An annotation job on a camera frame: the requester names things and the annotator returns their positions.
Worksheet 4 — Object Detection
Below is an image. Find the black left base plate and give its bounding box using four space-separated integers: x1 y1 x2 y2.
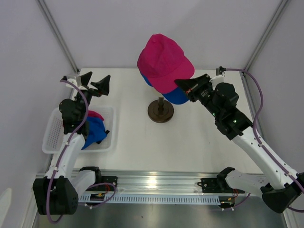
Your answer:
92 176 118 191

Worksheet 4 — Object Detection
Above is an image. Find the left aluminium corner profile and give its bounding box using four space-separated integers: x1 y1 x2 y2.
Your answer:
36 0 80 73

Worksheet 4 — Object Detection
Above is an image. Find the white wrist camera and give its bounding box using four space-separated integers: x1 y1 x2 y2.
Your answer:
211 66 226 83
62 74 82 88

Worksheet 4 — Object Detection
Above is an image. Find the white plastic basket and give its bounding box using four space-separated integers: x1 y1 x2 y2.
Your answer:
42 105 116 154

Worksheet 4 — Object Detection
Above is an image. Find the white slotted cable duct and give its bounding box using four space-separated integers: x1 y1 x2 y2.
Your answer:
79 193 220 205

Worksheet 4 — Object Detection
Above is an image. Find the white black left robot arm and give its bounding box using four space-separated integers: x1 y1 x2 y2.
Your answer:
32 72 111 219

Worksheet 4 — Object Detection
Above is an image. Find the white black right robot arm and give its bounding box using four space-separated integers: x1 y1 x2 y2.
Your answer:
175 74 304 213

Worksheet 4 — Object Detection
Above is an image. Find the aluminium mounting rail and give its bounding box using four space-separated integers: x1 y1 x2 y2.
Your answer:
35 167 266 197

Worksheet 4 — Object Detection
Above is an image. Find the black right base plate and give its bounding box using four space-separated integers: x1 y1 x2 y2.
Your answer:
197 178 229 193

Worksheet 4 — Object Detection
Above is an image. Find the aluminium corner profile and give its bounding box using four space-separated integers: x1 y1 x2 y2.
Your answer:
244 0 291 71
36 0 80 73

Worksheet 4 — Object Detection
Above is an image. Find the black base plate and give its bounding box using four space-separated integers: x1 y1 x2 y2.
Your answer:
197 178 229 193
92 176 118 191

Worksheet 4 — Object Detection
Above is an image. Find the right aluminium corner profile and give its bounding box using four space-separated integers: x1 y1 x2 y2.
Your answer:
244 0 291 71

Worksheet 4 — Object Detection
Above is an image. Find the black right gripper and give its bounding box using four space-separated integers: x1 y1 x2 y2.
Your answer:
175 74 222 119

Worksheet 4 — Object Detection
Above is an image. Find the pink cap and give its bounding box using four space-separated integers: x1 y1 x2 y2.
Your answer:
137 34 195 94
88 110 104 121

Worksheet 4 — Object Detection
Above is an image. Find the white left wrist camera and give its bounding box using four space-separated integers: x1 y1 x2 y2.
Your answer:
62 74 82 88

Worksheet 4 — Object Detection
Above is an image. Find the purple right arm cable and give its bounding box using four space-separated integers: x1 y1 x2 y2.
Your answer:
223 67 304 212

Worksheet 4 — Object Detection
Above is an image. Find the blue cap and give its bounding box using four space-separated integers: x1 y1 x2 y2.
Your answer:
140 70 189 105
82 117 110 150

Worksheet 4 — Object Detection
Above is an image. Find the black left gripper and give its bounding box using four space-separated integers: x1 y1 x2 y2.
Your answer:
74 72 110 120

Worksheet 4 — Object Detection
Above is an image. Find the dark brown round stand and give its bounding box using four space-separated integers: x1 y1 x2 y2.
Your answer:
147 97 174 124

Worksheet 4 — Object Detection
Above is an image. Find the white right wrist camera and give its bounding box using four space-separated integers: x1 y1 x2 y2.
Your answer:
211 66 226 83

